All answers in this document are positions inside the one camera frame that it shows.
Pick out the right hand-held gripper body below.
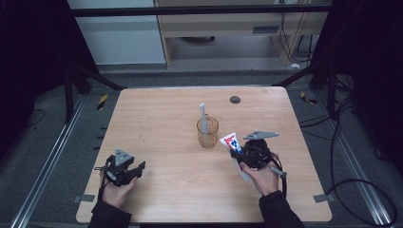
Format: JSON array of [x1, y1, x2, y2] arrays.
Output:
[[238, 129, 281, 171]]

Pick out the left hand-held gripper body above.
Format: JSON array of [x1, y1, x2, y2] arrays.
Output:
[[100, 147, 137, 187]]

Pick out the white toothpaste tube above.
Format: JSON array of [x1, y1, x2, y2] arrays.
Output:
[[219, 131, 253, 182]]

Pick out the amber glass cup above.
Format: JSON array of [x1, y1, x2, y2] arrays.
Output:
[[196, 115, 221, 149]]

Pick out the white toothbrush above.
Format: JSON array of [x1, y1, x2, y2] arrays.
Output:
[[199, 102, 210, 135]]

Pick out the person's left hand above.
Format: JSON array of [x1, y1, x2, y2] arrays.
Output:
[[101, 175, 139, 210]]

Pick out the person's right hand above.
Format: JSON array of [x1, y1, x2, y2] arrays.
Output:
[[239, 160, 281, 197]]

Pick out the yellow black tape strip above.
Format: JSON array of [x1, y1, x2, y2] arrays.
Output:
[[96, 93, 109, 111], [299, 90, 318, 105]]

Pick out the black metal stand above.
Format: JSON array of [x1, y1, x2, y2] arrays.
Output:
[[62, 61, 128, 125], [273, 58, 338, 121]]

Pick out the white cabinet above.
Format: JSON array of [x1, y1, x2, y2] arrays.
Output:
[[67, 0, 167, 67]]

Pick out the light wooden desk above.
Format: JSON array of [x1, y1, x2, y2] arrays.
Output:
[[153, 0, 333, 69]]

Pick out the black curtain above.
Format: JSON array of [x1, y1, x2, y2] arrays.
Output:
[[311, 0, 403, 176], [0, 0, 100, 160]]

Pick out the black gripper strap cable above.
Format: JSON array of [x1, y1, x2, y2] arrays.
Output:
[[93, 164, 112, 202]]

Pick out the black cable with grey plug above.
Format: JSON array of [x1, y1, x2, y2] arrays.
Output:
[[267, 151, 289, 201]]

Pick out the grey table bracket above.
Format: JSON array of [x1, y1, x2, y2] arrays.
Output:
[[312, 193, 336, 204], [72, 193, 96, 204]]

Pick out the aluminium floor rail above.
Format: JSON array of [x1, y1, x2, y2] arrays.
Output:
[[10, 94, 87, 228], [316, 90, 394, 228]]

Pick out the black floor cable bundle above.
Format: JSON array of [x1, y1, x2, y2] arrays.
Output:
[[298, 96, 356, 179]]

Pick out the thin black floor cable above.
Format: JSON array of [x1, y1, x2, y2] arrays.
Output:
[[24, 107, 47, 128]]

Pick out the black cables under desk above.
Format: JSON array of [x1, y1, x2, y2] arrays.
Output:
[[278, 11, 318, 65]]

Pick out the black looped floor cable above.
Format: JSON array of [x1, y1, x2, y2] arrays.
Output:
[[325, 178, 399, 228]]

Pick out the black horizontal frame bar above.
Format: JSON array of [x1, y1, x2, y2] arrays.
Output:
[[70, 4, 333, 18]]

